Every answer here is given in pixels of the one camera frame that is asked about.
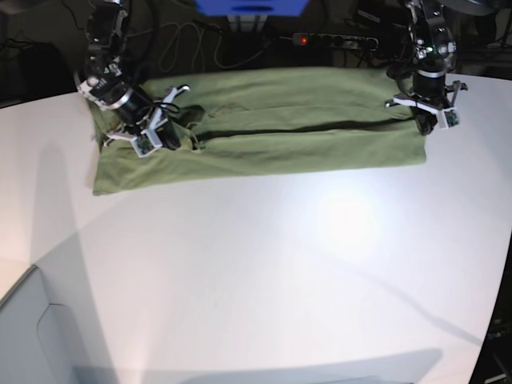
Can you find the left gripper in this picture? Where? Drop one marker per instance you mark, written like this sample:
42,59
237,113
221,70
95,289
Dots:
429,92

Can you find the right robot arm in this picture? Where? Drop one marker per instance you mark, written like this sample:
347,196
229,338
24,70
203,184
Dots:
111,79

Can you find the green T-shirt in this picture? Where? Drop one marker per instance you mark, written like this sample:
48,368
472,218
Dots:
264,122

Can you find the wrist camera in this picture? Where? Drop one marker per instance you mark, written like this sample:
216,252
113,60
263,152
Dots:
448,118
145,145

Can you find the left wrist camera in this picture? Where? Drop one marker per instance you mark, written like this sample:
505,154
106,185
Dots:
448,118

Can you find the blue box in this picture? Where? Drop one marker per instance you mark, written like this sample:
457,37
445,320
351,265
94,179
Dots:
291,8

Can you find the black power strip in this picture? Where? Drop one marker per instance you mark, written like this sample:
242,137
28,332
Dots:
334,41

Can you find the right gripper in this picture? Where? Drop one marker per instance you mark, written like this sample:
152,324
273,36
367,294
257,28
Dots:
140,114

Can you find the white table-side panel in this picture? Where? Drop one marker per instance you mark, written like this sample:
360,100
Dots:
44,340

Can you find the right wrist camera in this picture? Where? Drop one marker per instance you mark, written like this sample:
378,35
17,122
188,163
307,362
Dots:
145,145

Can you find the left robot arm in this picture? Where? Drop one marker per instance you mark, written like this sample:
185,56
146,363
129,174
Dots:
432,45

